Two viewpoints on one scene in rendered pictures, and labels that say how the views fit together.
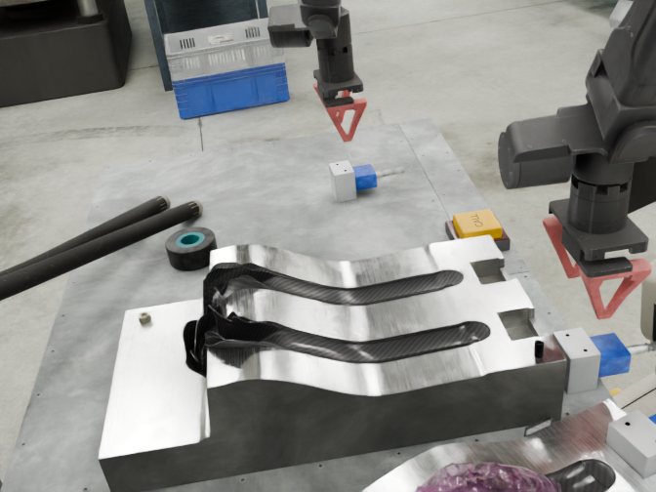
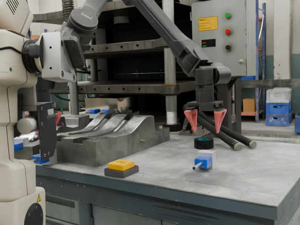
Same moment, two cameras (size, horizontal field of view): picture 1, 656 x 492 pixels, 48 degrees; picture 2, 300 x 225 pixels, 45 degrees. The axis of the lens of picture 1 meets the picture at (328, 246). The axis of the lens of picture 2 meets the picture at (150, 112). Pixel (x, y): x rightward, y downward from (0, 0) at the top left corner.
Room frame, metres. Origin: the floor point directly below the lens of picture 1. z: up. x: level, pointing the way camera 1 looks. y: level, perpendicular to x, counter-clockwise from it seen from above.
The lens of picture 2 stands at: (1.72, -1.07, 1.13)
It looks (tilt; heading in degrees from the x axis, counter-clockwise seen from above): 7 degrees down; 127
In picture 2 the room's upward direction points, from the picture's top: 2 degrees counter-clockwise
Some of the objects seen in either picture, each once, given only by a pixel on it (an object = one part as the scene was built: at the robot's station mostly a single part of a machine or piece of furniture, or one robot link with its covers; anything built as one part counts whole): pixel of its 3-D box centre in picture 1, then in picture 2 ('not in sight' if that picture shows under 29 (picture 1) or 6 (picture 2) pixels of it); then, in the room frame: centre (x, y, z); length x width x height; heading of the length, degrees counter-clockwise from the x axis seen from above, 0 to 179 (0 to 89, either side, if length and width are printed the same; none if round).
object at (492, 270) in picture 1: (492, 282); (82, 143); (0.75, -0.20, 0.87); 0.05 x 0.05 x 0.04; 3
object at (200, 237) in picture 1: (191, 248); (203, 143); (1.01, 0.22, 0.82); 0.08 x 0.08 x 0.04
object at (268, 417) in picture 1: (319, 337); (112, 133); (0.69, 0.02, 0.87); 0.50 x 0.26 x 0.14; 93
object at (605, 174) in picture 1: (597, 150); (42, 82); (0.64, -0.27, 1.10); 0.07 x 0.06 x 0.07; 89
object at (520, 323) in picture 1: (522, 335); (61, 141); (0.64, -0.21, 0.87); 0.05 x 0.05 x 0.04; 3
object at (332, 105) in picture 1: (343, 112); (197, 118); (1.14, -0.05, 0.96); 0.07 x 0.07 x 0.09; 8
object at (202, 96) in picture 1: (228, 79); not in sight; (3.93, 0.43, 0.11); 0.61 x 0.41 x 0.22; 97
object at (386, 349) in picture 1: (329, 307); (107, 122); (0.68, 0.01, 0.92); 0.35 x 0.16 x 0.09; 93
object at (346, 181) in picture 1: (368, 176); (202, 162); (1.17, -0.09, 0.83); 0.13 x 0.05 x 0.05; 98
